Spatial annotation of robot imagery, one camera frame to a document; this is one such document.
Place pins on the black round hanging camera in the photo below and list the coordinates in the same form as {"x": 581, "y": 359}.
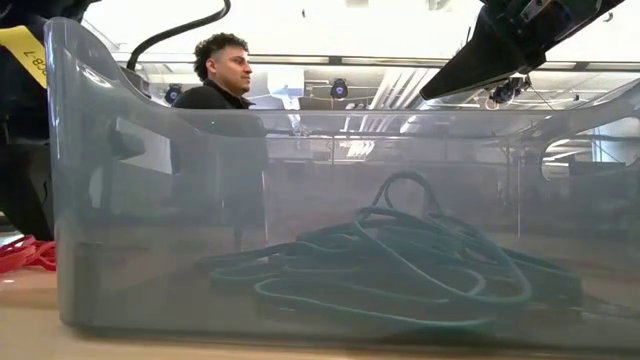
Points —
{"x": 172, "y": 94}
{"x": 339, "y": 89}

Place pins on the black hanging camera rig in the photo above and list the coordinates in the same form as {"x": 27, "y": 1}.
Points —
{"x": 505, "y": 91}

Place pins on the white hanging box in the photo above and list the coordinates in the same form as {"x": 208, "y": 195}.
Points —
{"x": 286, "y": 82}

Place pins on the grey translucent plastic basket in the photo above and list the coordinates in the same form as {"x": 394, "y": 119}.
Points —
{"x": 350, "y": 225}

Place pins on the person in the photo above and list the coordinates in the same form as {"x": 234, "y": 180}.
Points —
{"x": 220, "y": 65}

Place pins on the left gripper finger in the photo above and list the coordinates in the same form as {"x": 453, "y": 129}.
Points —
{"x": 25, "y": 190}

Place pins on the yellow tag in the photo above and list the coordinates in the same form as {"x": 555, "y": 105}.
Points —
{"x": 25, "y": 52}

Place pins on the red and teal band cluster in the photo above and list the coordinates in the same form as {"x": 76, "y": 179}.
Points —
{"x": 400, "y": 235}

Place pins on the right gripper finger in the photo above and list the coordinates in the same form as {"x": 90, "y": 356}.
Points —
{"x": 475, "y": 65}

